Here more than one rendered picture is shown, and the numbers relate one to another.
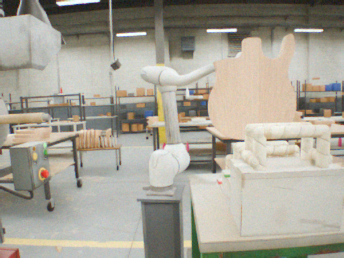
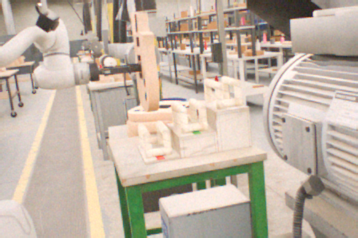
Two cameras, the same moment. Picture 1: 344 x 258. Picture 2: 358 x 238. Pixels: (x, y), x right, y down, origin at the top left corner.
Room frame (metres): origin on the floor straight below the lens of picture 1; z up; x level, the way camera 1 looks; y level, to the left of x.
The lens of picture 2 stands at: (1.24, 1.40, 1.44)
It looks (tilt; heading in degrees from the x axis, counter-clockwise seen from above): 12 degrees down; 256
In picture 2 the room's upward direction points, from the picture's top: 6 degrees counter-clockwise
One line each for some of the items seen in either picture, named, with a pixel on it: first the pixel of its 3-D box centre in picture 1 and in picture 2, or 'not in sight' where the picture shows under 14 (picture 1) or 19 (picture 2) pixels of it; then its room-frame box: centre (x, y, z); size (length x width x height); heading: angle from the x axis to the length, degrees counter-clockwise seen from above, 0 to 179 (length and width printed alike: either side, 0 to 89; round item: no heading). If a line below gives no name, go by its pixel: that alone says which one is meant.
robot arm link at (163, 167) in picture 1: (161, 166); (5, 236); (1.50, 0.07, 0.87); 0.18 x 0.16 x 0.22; 148
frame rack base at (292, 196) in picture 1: (282, 193); (223, 123); (0.61, -0.31, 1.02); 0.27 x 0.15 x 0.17; 88
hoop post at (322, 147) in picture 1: (322, 148); (225, 89); (0.55, -0.39, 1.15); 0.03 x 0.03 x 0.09
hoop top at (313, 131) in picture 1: (292, 132); (230, 81); (0.56, -0.31, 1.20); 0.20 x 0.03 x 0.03; 86
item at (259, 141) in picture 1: (259, 151); (237, 94); (0.56, -0.22, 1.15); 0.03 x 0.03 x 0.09
